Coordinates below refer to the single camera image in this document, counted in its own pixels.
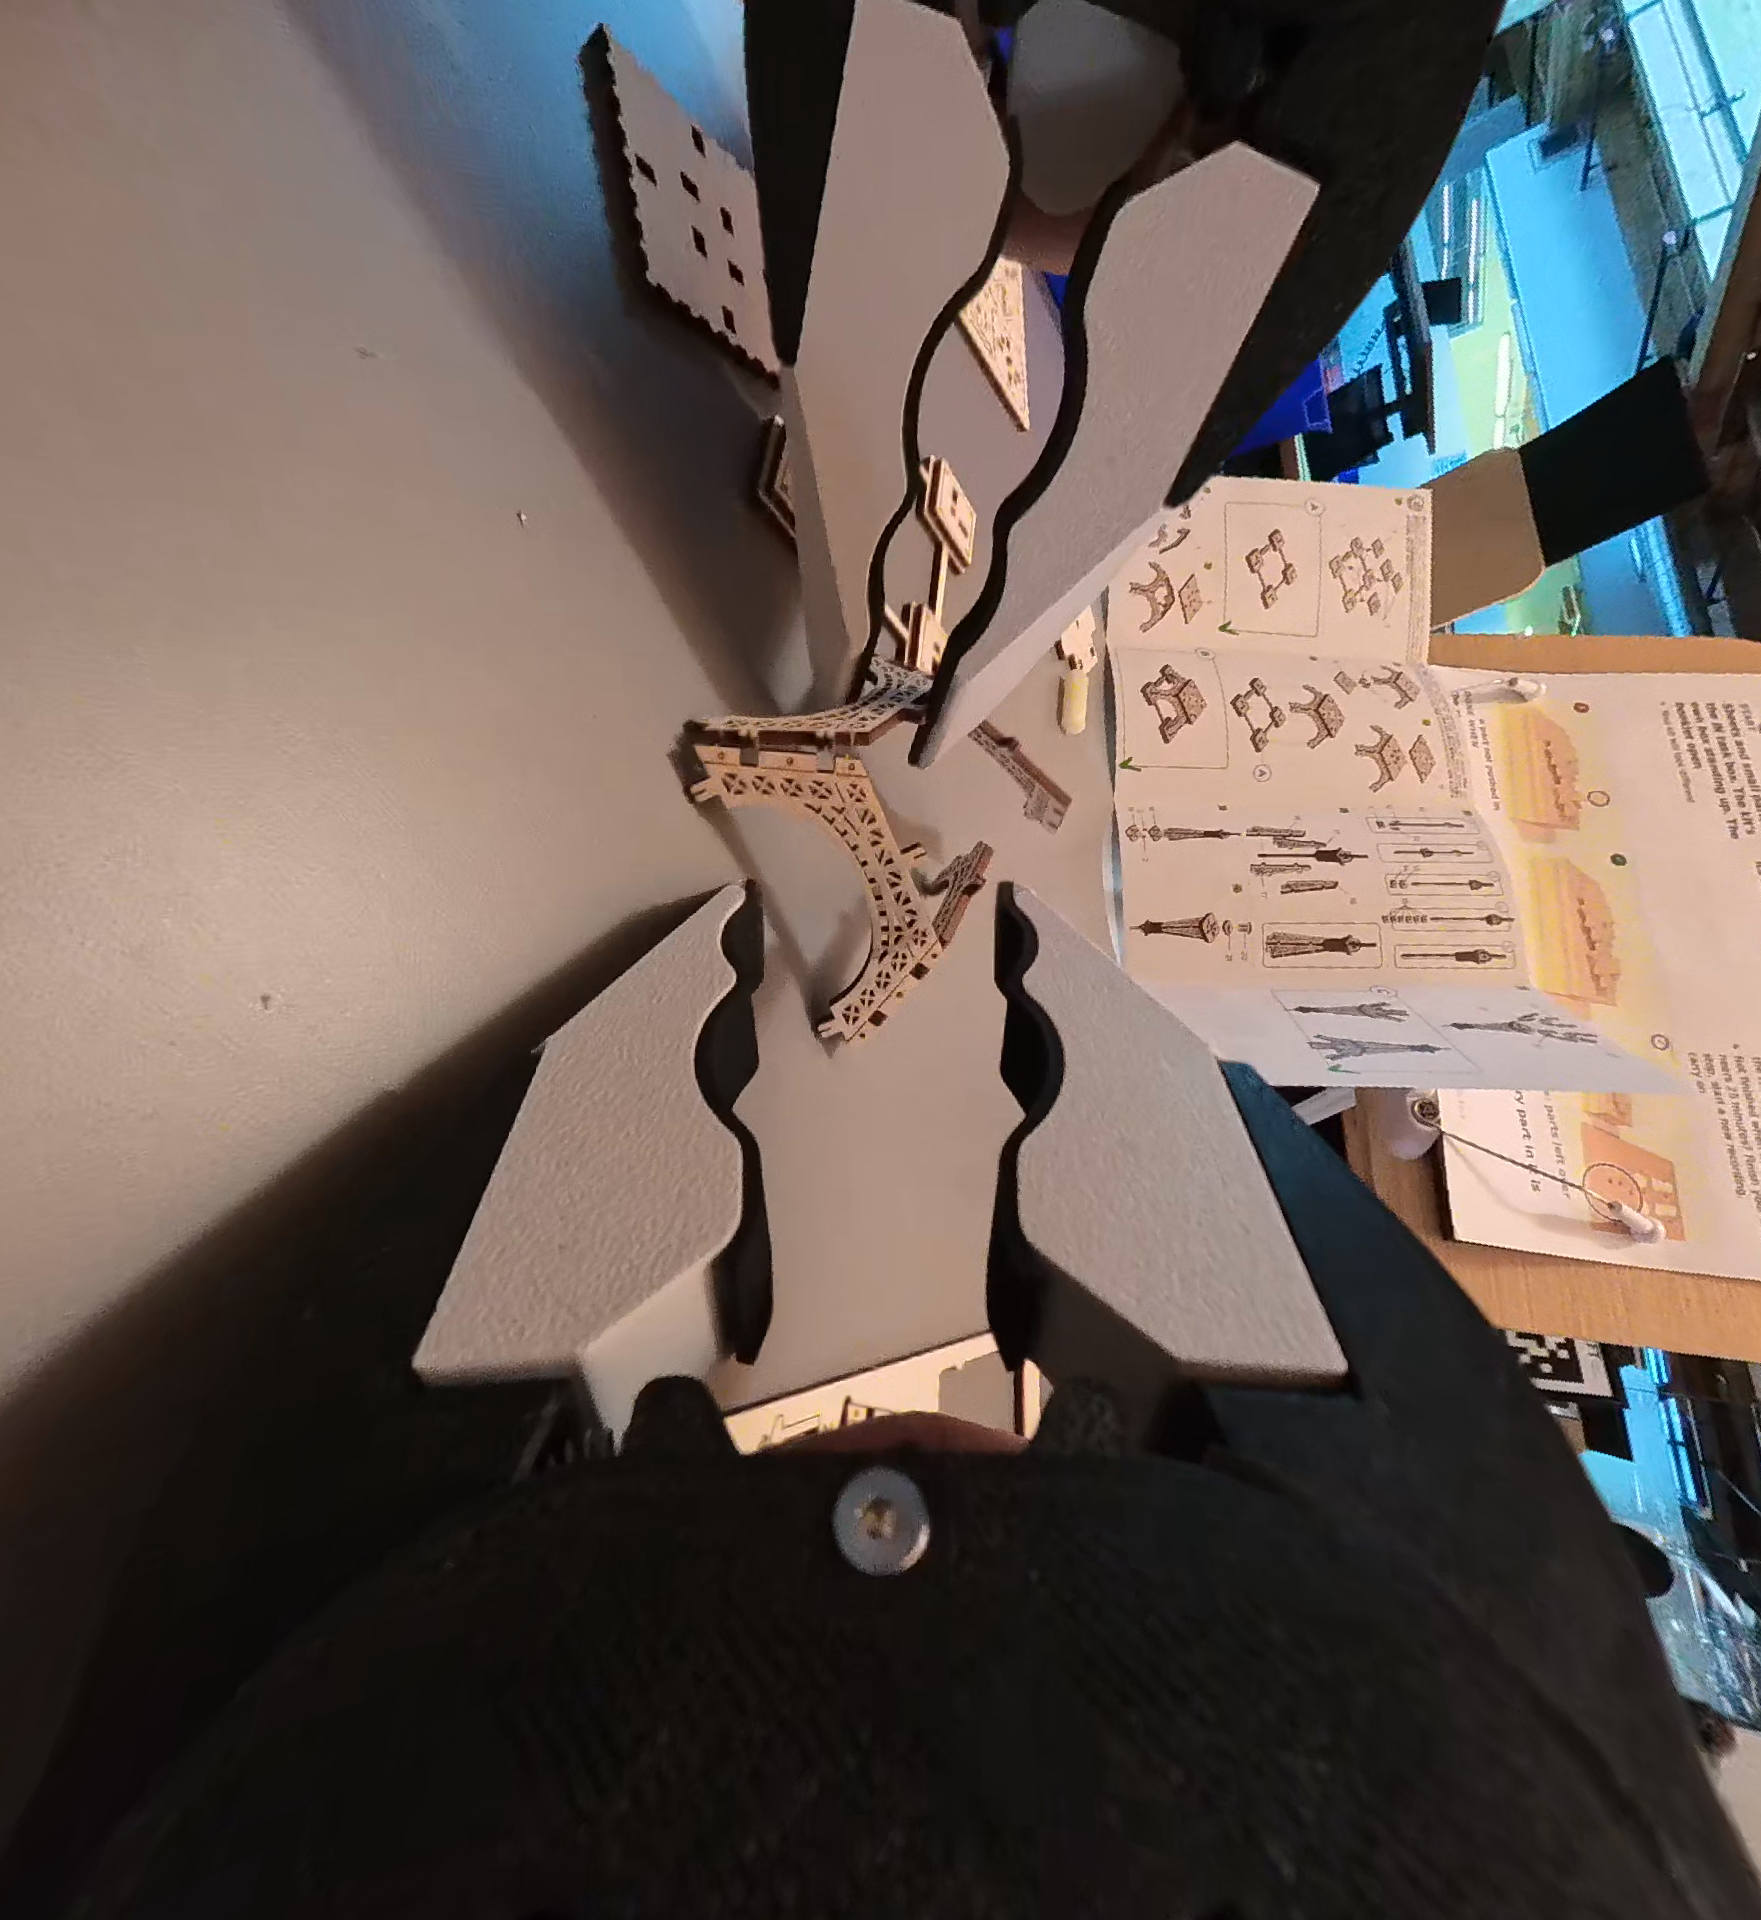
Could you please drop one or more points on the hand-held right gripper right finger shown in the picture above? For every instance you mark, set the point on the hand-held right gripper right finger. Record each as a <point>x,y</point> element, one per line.
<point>1164,1200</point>

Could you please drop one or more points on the black flat panel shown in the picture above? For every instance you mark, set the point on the black flat panel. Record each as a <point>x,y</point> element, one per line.
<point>1615,464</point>

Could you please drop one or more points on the large yellow instruction poster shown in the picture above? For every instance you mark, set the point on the large yellow instruction poster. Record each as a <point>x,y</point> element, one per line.
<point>1539,1320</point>

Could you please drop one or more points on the wooden sheet with arch cutouts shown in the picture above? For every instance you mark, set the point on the wooden sheet with arch cutouts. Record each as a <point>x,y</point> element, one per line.
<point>993,346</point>

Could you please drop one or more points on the small pale wax stick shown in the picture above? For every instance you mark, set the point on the small pale wax stick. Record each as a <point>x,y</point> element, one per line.
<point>1071,702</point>

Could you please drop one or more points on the grey desk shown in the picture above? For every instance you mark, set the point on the grey desk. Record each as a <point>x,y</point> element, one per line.
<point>295,676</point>

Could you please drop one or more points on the wooden four-square connector frame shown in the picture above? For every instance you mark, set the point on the wooden four-square connector frame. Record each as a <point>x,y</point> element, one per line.
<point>948,516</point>

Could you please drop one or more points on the folded paper instruction sheet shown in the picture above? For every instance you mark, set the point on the folded paper instruction sheet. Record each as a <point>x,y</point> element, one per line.
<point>1269,750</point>

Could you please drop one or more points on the wooden arch frame assembly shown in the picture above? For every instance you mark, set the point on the wooden arch frame assembly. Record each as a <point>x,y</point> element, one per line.
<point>820,721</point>

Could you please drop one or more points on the cross-shaped wooden plate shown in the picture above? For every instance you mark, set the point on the cross-shaped wooden plate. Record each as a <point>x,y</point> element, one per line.
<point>1077,641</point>

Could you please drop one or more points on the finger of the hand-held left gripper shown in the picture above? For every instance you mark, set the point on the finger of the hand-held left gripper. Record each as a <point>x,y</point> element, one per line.
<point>1180,330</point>
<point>895,180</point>

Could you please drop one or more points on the tan chair back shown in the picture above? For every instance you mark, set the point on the tan chair back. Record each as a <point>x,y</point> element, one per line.
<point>1480,541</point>

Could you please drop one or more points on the wooden sheet with long parts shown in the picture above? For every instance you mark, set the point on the wooden sheet with long parts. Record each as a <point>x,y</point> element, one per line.
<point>879,1387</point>

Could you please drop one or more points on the person's right hand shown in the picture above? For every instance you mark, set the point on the person's right hand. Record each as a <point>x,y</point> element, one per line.
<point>911,1436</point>

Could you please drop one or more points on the serrated square wooden plate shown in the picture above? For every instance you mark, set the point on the serrated square wooden plate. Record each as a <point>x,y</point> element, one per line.
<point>656,106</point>

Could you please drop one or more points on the white plastic bracket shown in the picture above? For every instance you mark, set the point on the white plastic bracket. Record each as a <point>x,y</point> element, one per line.
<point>1421,1121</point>

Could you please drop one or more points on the person's left hand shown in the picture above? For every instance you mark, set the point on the person's left hand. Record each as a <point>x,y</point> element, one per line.
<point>1059,240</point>

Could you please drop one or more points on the black and white marker tag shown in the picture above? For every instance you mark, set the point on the black and white marker tag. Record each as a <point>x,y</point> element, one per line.
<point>1555,1368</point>

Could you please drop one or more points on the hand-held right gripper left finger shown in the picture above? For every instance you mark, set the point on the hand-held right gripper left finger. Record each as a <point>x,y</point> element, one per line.
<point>580,1200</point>

